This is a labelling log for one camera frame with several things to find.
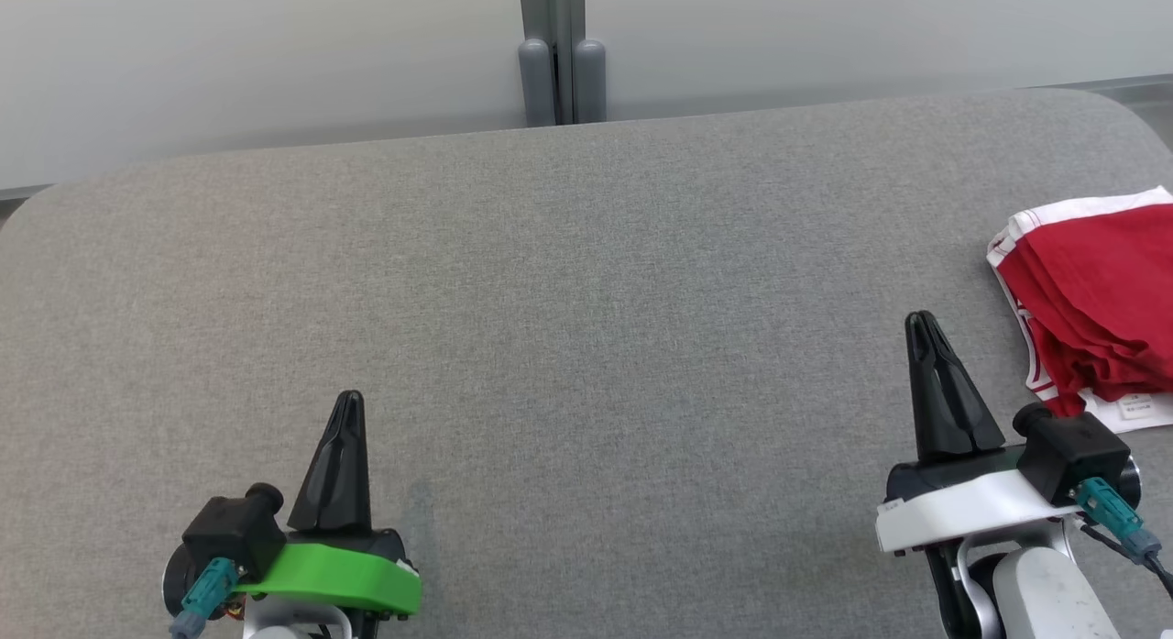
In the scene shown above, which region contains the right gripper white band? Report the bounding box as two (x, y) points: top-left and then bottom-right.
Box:
(875, 311), (1087, 556)

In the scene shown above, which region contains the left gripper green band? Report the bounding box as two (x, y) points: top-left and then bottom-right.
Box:
(234, 391), (423, 619)

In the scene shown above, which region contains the red shirt with white sleeves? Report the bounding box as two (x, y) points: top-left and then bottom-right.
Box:
(987, 186), (1173, 435)

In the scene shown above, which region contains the left cable with teal connector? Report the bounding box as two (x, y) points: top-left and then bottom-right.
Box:
(170, 556), (241, 639)

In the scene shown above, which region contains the cable with teal connector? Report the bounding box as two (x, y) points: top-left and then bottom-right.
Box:
(1074, 477), (1173, 596)
(170, 556), (241, 639)

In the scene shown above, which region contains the right cable with teal connector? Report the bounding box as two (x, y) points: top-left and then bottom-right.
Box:
(1074, 477), (1173, 596)

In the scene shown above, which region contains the grey double partition post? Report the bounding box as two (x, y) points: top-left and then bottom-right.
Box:
(518, 0), (608, 127)

